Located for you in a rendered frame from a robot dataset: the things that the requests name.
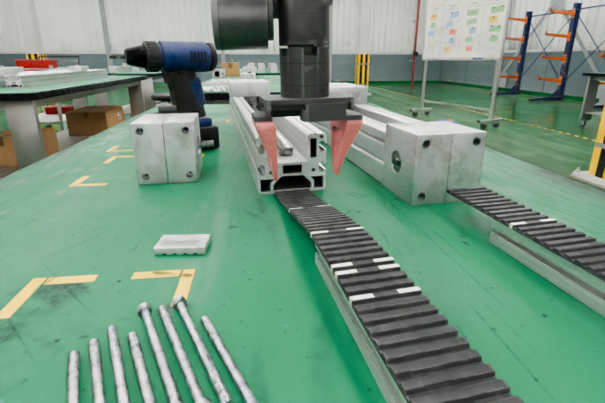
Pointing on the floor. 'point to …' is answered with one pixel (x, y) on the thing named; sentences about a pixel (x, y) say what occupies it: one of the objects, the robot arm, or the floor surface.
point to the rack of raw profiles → (546, 54)
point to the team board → (467, 32)
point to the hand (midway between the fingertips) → (305, 170)
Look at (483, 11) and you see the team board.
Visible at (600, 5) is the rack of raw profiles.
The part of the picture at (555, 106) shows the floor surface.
